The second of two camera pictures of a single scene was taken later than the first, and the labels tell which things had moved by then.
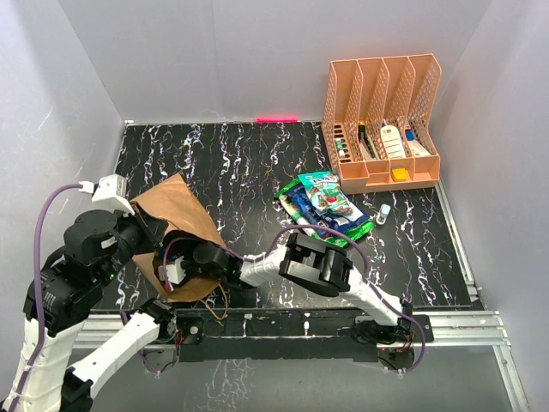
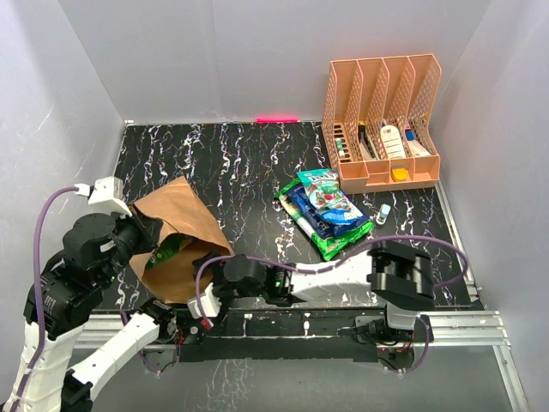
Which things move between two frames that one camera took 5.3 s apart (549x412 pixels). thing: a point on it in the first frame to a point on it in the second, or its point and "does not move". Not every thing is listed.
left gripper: (153, 227) does not move
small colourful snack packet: (327, 192) does not move
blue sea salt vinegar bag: (303, 207) does not move
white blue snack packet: (329, 223) to (323, 193)
